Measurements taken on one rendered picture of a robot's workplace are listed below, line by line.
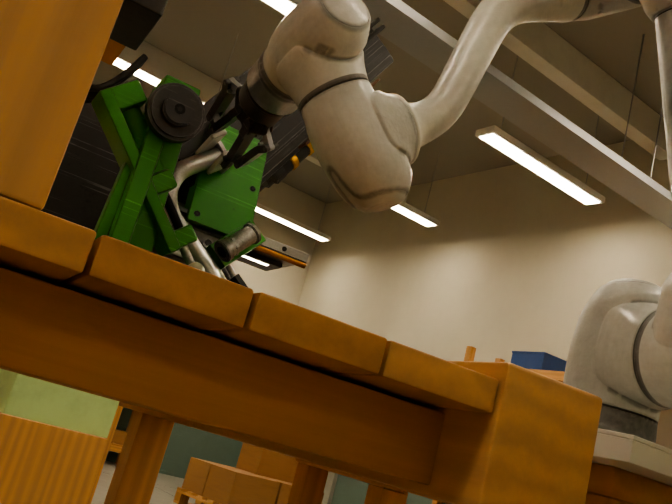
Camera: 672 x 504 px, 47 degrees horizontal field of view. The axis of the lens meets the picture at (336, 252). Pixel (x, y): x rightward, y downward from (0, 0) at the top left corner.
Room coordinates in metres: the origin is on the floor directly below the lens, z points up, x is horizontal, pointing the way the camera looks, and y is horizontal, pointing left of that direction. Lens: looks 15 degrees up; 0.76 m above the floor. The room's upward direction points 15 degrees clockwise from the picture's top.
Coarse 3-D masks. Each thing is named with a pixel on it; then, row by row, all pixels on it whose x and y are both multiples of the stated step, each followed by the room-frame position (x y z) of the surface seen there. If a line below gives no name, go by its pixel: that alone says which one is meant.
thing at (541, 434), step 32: (512, 384) 0.77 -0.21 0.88; (544, 384) 0.79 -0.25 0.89; (160, 416) 1.76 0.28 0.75; (448, 416) 0.84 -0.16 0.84; (480, 416) 0.79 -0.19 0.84; (512, 416) 0.78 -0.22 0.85; (544, 416) 0.80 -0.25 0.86; (576, 416) 0.82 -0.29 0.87; (288, 448) 1.16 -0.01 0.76; (448, 448) 0.83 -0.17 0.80; (480, 448) 0.78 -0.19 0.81; (512, 448) 0.78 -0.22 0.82; (544, 448) 0.80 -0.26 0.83; (576, 448) 0.82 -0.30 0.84; (384, 480) 0.93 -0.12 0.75; (448, 480) 0.82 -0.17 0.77; (480, 480) 0.78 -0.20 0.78; (512, 480) 0.79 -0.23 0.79; (544, 480) 0.80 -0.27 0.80; (576, 480) 0.82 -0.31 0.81
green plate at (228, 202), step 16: (224, 144) 1.29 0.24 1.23; (256, 144) 1.32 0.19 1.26; (256, 160) 1.31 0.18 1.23; (208, 176) 1.26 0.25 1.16; (224, 176) 1.28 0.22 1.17; (240, 176) 1.29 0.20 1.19; (256, 176) 1.31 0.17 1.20; (192, 192) 1.25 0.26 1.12; (208, 192) 1.26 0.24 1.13; (224, 192) 1.27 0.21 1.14; (240, 192) 1.29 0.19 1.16; (256, 192) 1.30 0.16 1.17; (192, 208) 1.24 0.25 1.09; (208, 208) 1.25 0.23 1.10; (224, 208) 1.27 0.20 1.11; (240, 208) 1.28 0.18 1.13; (208, 224) 1.25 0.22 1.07; (224, 224) 1.26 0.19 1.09; (240, 224) 1.28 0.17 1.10
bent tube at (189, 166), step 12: (216, 144) 1.24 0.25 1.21; (192, 156) 1.22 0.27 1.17; (204, 156) 1.22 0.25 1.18; (216, 156) 1.24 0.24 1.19; (180, 168) 1.20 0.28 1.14; (192, 168) 1.21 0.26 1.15; (204, 168) 1.23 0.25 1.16; (228, 168) 1.26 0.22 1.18; (180, 180) 1.20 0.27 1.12; (168, 216) 1.18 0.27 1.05; (180, 216) 1.19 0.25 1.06; (192, 252) 1.20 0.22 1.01; (204, 252) 1.20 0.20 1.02; (204, 264) 1.20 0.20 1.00
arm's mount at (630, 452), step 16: (608, 432) 0.97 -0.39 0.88; (608, 448) 0.97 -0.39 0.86; (624, 448) 0.95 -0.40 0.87; (640, 448) 0.94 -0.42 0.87; (656, 448) 0.96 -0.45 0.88; (608, 464) 1.04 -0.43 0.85; (624, 464) 0.98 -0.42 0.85; (640, 464) 0.95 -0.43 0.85; (656, 464) 0.96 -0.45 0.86; (656, 480) 1.08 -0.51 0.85
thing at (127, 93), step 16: (96, 96) 0.91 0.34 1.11; (112, 96) 0.90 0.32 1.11; (128, 96) 0.91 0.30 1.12; (144, 96) 0.92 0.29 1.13; (96, 112) 0.94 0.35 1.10; (112, 112) 0.90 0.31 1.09; (128, 112) 0.92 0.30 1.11; (112, 128) 0.92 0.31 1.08; (128, 128) 0.92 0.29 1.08; (144, 128) 0.93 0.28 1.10; (112, 144) 0.95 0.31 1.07; (128, 144) 0.92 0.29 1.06; (128, 160) 0.93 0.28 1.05; (160, 160) 0.95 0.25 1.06; (160, 176) 0.94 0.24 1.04; (160, 192) 0.95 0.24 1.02; (160, 208) 0.95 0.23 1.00; (160, 224) 0.95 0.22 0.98; (176, 224) 0.98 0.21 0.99; (160, 240) 0.97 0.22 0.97; (176, 240) 0.96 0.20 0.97; (192, 240) 0.98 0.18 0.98
